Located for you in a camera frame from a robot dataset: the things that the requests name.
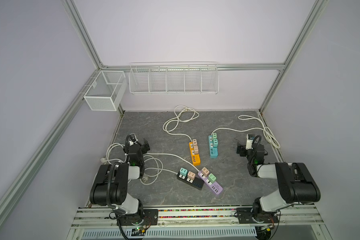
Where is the black power strip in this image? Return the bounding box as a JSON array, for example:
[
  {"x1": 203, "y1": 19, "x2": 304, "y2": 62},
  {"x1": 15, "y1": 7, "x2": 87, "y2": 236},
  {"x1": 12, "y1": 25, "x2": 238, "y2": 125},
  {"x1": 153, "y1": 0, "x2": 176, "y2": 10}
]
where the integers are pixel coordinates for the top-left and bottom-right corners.
[{"x1": 177, "y1": 172, "x2": 204, "y2": 190}]

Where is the teal power strip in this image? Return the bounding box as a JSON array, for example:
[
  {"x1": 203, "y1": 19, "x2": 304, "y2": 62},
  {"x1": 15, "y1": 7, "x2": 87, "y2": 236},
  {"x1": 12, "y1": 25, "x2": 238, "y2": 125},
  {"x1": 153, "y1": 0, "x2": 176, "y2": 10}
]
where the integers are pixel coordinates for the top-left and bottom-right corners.
[{"x1": 209, "y1": 135, "x2": 218, "y2": 159}]

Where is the white cable of purple strip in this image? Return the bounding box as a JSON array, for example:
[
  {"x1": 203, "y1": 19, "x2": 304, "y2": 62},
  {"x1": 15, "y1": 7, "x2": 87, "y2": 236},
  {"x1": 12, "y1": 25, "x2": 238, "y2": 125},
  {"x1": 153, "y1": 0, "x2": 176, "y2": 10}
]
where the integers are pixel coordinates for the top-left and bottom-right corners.
[{"x1": 100, "y1": 142, "x2": 201, "y2": 173}]

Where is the white cable of orange strip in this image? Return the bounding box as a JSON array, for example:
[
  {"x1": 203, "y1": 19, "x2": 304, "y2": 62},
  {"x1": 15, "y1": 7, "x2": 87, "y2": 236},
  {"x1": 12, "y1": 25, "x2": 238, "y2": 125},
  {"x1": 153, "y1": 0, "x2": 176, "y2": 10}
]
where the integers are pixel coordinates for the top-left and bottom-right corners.
[{"x1": 162, "y1": 104, "x2": 200, "y2": 142}]

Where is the orange power strip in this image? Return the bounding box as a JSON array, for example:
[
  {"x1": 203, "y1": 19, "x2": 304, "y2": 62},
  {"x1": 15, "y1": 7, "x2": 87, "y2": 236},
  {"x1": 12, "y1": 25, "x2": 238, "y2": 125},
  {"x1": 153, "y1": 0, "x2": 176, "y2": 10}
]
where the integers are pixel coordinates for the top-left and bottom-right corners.
[{"x1": 189, "y1": 139, "x2": 201, "y2": 166}]

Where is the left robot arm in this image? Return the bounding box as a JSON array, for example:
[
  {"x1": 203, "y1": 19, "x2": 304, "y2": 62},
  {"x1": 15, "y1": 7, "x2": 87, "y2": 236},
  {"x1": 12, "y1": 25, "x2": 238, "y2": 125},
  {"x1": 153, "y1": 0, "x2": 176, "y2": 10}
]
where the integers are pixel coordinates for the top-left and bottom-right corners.
[{"x1": 89, "y1": 134, "x2": 150, "y2": 224}]

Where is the white mesh box basket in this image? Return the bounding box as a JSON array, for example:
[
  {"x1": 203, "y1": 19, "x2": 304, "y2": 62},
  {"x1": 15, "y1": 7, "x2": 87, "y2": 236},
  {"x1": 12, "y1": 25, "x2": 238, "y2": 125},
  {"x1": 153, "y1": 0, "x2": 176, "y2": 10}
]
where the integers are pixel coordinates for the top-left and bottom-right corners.
[{"x1": 84, "y1": 71, "x2": 128, "y2": 112}]

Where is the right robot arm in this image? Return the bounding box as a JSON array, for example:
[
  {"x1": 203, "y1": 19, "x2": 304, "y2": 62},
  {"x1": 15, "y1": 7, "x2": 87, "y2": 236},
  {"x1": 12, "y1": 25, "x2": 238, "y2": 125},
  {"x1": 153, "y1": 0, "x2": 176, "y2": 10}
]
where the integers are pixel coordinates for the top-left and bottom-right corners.
[{"x1": 237, "y1": 134, "x2": 321, "y2": 223}]

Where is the green adapter on purple strip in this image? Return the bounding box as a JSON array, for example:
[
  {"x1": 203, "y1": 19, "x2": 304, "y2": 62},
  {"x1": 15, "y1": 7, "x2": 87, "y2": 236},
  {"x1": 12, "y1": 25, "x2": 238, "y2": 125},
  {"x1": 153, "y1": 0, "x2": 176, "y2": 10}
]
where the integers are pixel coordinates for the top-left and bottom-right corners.
[{"x1": 208, "y1": 173, "x2": 217, "y2": 184}]

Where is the pink plug adapter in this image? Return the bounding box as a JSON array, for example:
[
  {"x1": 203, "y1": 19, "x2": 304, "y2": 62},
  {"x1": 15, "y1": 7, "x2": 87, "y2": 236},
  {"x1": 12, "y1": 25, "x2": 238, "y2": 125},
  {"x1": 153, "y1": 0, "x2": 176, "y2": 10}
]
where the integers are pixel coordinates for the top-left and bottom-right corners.
[{"x1": 187, "y1": 171, "x2": 196, "y2": 182}]

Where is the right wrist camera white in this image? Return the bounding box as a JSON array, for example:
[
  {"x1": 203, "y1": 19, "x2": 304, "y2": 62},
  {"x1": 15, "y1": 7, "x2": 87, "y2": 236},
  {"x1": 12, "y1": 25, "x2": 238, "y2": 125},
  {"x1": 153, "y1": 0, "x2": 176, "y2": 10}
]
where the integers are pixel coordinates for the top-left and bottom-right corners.
[{"x1": 246, "y1": 134, "x2": 256, "y2": 150}]

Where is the teal plug adapter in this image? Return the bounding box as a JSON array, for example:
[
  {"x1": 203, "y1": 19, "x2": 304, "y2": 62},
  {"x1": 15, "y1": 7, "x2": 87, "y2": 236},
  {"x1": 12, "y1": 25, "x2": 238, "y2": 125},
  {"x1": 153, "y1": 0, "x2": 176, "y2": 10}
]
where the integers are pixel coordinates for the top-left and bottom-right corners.
[{"x1": 179, "y1": 168, "x2": 188, "y2": 178}]

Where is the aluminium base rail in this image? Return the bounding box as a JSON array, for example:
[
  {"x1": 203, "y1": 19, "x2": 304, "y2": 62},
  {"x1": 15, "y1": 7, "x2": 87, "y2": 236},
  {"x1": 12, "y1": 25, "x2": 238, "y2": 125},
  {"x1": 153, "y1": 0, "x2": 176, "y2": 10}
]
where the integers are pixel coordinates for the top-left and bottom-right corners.
[{"x1": 67, "y1": 205, "x2": 332, "y2": 240}]

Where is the purple power strip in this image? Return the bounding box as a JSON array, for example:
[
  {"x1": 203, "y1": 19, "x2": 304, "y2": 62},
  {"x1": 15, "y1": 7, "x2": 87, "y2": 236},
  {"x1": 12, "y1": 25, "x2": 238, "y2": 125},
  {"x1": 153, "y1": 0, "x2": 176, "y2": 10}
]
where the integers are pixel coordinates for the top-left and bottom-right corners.
[{"x1": 198, "y1": 171, "x2": 224, "y2": 196}]

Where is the pink adapter on purple strip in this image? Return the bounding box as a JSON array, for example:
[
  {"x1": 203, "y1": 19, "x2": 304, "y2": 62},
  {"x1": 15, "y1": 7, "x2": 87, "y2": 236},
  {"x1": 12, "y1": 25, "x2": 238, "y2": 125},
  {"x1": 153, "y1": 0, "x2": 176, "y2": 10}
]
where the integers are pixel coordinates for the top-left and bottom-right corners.
[{"x1": 201, "y1": 167, "x2": 210, "y2": 177}]

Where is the white cable of teal strip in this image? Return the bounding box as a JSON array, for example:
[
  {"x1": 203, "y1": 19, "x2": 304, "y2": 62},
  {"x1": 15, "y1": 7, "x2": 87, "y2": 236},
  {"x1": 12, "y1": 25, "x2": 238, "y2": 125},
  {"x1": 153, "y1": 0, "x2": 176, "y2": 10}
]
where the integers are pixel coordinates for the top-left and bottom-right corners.
[{"x1": 210, "y1": 114, "x2": 281, "y2": 150}]

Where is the white wire rack basket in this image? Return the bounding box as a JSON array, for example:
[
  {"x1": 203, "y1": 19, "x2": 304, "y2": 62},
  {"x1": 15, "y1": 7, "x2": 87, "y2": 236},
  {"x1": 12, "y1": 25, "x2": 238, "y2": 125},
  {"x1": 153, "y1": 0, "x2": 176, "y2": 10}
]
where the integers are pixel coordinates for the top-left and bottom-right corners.
[{"x1": 129, "y1": 62, "x2": 220, "y2": 95}]

